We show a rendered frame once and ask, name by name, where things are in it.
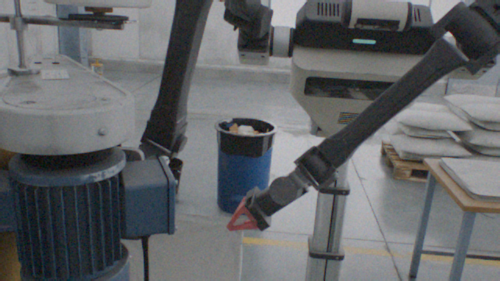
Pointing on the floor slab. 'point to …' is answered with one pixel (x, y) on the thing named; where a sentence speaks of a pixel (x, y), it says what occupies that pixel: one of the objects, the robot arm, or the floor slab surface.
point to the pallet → (401, 171)
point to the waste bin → (242, 159)
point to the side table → (469, 205)
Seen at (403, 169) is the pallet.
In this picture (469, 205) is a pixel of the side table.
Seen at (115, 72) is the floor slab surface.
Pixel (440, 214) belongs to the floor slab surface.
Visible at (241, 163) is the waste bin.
